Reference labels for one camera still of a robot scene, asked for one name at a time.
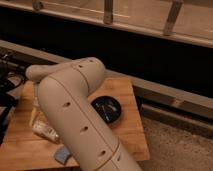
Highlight blue sponge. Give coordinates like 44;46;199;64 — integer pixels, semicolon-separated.
54;146;71;165

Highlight white plastic bottle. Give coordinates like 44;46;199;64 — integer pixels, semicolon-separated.
32;120;60;143

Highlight wooden board table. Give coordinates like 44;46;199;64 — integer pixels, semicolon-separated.
0;77;150;171

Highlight metal window rail frame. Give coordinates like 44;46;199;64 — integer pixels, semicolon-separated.
0;0;213;48

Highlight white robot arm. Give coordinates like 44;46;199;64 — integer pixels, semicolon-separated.
26;57;142;171

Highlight black cables and equipment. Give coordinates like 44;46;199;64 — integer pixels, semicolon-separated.
0;51;29;144

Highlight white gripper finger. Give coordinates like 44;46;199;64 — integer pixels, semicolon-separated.
29;97;40;127

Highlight dark ceramic bowl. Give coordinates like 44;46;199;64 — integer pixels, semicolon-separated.
91;96;122;124

